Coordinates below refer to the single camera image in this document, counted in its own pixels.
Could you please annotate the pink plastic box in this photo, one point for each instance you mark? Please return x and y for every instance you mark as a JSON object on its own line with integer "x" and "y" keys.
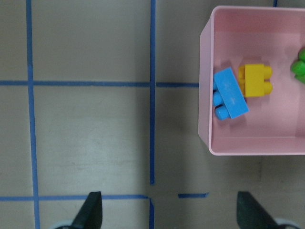
{"x": 239, "y": 35}

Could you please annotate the blue toy block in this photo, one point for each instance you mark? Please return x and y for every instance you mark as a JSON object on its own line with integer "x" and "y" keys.
{"x": 228, "y": 99}

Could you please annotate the green toy block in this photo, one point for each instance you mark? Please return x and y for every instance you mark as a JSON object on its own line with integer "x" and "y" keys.
{"x": 298, "y": 67}

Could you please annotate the yellow toy block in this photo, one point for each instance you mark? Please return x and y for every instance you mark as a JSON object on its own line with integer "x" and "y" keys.
{"x": 254, "y": 80}

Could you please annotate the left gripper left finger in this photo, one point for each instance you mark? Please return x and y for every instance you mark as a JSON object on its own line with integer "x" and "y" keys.
{"x": 90, "y": 214}

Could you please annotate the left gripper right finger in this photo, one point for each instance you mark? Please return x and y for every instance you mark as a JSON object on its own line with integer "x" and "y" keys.
{"x": 251, "y": 215}

